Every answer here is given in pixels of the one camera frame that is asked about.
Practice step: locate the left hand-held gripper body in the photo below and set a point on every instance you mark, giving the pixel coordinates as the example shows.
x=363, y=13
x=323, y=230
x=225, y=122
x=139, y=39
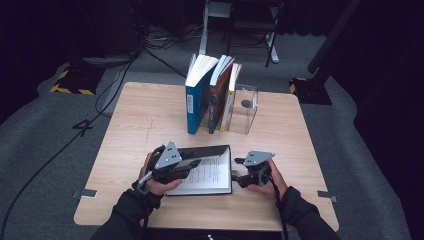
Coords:
x=170, y=166

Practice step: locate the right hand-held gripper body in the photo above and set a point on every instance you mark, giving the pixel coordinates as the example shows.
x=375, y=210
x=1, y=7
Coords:
x=258, y=158

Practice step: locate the black book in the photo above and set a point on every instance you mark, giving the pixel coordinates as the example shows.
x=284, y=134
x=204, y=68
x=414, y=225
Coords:
x=210, y=176

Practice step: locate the clear acrylic book rack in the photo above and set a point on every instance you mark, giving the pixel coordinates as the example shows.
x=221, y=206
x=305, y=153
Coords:
x=245, y=116

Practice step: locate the yellow book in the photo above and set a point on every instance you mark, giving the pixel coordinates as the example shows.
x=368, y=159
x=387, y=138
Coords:
x=230, y=100

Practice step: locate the red and blue illustrated book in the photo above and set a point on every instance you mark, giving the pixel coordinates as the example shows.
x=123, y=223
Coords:
x=218, y=100

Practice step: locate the person's left hand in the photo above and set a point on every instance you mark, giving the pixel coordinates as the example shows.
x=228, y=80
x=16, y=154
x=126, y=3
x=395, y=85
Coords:
x=156, y=187

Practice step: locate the person's right hand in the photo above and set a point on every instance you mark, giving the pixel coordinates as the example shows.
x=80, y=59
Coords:
x=275, y=186

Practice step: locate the dark round sticker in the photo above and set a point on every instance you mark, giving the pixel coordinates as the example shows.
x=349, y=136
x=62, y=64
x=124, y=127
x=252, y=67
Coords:
x=246, y=103

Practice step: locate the person's dark clothing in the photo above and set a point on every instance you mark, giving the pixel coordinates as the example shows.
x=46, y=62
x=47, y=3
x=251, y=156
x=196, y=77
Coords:
x=216, y=235

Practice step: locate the grey floor tape piece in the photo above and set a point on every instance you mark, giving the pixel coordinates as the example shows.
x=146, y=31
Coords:
x=326, y=196
x=85, y=193

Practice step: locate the small hazard-striped stand base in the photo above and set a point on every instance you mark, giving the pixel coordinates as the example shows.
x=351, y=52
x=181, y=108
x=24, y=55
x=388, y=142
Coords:
x=311, y=93

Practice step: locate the grey round base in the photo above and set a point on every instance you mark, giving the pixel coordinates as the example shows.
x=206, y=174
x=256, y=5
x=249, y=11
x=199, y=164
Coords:
x=106, y=60

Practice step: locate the large hazard-striped stand base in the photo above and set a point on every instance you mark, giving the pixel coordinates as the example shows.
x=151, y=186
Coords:
x=78, y=81

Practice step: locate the black folding chair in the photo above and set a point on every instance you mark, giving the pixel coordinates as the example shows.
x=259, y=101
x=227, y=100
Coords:
x=230, y=33

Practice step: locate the black slanted pole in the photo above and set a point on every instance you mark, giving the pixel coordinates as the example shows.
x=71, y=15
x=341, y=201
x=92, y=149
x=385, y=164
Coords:
x=333, y=36

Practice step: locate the black equipment stand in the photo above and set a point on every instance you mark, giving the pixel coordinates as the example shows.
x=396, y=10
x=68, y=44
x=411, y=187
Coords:
x=113, y=26

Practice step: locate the white desk frame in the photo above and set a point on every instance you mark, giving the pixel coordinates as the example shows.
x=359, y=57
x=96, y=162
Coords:
x=202, y=40

